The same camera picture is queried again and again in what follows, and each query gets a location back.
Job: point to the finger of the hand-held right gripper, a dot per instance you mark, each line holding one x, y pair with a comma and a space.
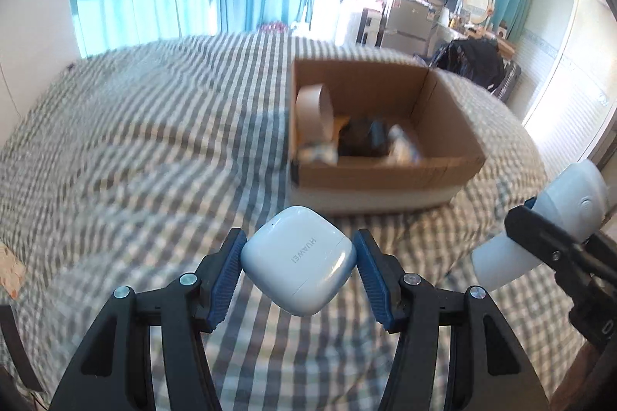
540, 230
600, 244

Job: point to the white suitcase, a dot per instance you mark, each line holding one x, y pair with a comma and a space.
356, 27

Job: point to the black item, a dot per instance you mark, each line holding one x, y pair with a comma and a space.
364, 136

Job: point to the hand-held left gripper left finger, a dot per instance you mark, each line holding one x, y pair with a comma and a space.
226, 280

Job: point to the phone with patterned case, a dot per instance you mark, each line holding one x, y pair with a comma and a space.
9, 268

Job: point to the silver suitcase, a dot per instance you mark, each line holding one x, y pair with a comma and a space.
511, 80

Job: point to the white sliding wardrobe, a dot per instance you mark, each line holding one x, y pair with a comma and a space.
573, 63

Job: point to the cardboard box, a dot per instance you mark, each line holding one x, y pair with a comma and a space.
376, 184

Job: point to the white unicorn figurine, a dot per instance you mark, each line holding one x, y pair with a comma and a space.
318, 154

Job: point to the red patterned bag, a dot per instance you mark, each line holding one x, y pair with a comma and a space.
274, 26

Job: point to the white earbuds case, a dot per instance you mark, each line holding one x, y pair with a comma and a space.
299, 256

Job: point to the grey tape roll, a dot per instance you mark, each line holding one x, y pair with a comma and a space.
311, 107

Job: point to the blue white tissue pack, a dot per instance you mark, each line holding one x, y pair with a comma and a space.
405, 145

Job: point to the grey checkered blanket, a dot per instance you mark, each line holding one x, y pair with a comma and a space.
144, 141

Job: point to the silver small fridge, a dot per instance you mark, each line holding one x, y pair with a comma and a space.
407, 25

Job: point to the white handheld device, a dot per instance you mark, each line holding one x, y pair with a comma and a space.
573, 203

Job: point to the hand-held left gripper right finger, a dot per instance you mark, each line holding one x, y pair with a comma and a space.
373, 280

